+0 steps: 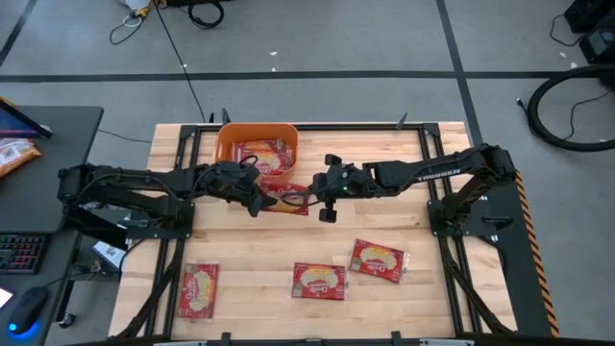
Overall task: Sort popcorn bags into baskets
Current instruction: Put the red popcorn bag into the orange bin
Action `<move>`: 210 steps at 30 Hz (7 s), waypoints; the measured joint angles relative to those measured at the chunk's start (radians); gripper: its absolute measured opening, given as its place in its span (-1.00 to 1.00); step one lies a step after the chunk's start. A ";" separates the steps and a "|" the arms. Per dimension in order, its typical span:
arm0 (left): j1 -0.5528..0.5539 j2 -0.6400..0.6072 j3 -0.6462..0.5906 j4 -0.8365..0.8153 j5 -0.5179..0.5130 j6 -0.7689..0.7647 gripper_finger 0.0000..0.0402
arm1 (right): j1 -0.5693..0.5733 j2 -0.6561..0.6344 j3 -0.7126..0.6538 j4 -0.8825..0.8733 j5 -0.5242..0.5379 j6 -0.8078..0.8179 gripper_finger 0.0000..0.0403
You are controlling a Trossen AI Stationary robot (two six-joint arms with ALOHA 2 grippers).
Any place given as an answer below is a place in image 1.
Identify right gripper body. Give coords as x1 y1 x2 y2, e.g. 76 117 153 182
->
311 154 374 199

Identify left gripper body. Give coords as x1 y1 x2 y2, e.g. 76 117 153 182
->
210 161 260 198

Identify orange plastic basket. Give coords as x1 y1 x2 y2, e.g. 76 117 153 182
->
213 122 300 186

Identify small white device box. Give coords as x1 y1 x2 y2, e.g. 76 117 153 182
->
92 240 128 271

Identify black desk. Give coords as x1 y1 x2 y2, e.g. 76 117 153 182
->
0 105 105 346

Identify orange snack bag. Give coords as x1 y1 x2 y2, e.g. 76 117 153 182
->
0 137 42 179

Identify tilted monitor screen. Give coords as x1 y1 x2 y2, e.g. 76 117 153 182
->
0 97 54 141

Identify black keyboard red backlight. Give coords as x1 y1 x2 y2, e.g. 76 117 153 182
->
0 233 50 276

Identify black mouse blue light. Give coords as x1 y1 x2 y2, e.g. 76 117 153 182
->
7 285 49 336

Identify black equipment case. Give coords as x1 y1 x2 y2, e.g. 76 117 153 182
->
563 0 615 65

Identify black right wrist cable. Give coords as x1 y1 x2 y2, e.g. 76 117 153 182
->
274 187 331 209

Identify long black floor cable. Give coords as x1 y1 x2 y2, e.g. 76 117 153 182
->
152 0 209 123

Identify coiled black cable loop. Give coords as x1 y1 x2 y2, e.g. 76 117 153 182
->
186 0 226 30

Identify thin cable white plug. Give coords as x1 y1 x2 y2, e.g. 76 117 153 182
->
109 12 146 46

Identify large black hose ring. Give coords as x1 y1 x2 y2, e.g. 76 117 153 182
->
526 63 615 154

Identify thin black floor cable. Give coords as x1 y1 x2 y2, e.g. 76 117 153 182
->
515 89 615 141

